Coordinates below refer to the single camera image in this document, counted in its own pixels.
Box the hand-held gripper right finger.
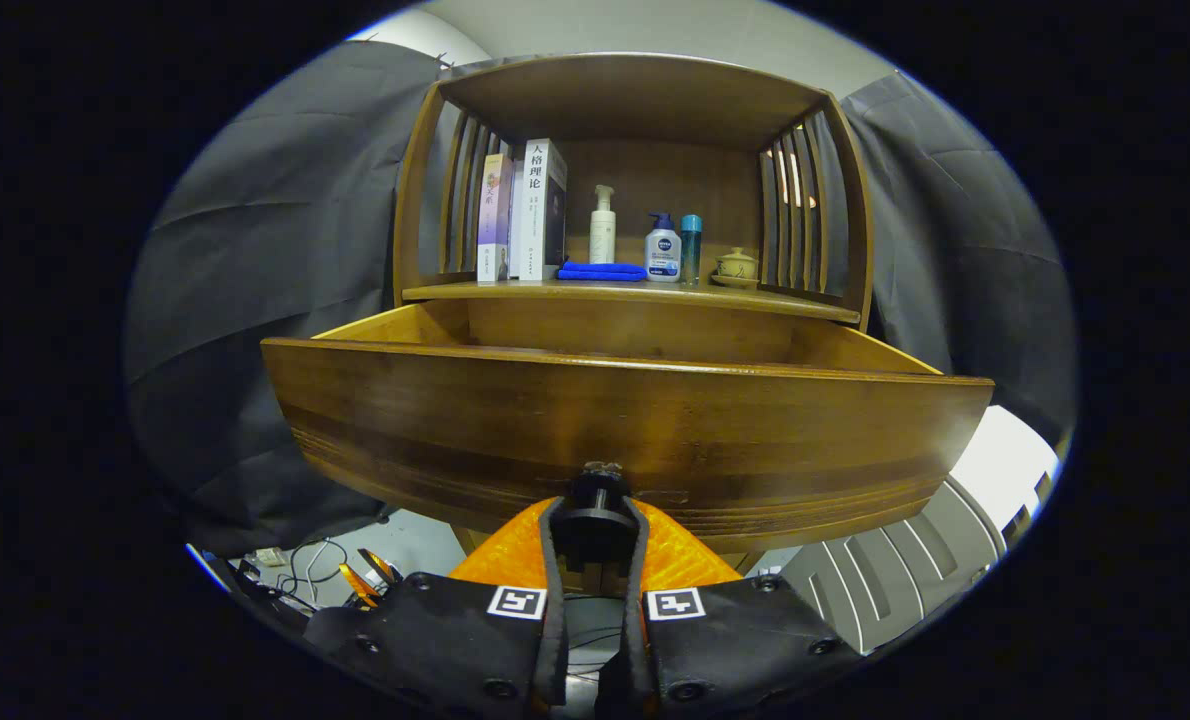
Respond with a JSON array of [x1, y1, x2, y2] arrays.
[[595, 497, 861, 716]]

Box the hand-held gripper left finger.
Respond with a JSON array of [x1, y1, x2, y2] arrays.
[[303, 497, 569, 716]]

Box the brown wooden drawer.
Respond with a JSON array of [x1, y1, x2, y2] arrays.
[[260, 298, 996, 601]]

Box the wooden countertop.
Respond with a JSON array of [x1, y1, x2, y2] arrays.
[[402, 278, 861, 323]]

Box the brown wooden cabinet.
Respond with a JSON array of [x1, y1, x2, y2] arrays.
[[392, 52, 874, 573]]

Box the grey slatted panel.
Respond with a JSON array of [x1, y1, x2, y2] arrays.
[[780, 475, 1006, 656]]

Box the blue folded cloth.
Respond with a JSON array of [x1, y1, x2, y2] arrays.
[[557, 261, 648, 283]]

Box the beige lidded teacup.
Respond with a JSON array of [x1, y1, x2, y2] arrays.
[[710, 246, 759, 290]]

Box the white blue-capped lotion bottle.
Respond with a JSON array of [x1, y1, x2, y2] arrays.
[[644, 211, 683, 283]]

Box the slim teal bottle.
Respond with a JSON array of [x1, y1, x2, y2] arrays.
[[680, 214, 704, 286]]

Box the white pump bottle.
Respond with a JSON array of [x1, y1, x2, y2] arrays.
[[589, 184, 618, 265]]

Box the white flat panel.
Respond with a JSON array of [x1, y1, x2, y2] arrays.
[[950, 405, 1061, 531]]

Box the purple book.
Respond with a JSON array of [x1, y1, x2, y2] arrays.
[[476, 153, 514, 283]]

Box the thick white book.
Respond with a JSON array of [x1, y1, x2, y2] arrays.
[[512, 138, 569, 282]]

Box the black floor cables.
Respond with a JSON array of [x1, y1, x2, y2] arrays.
[[275, 537, 356, 613]]

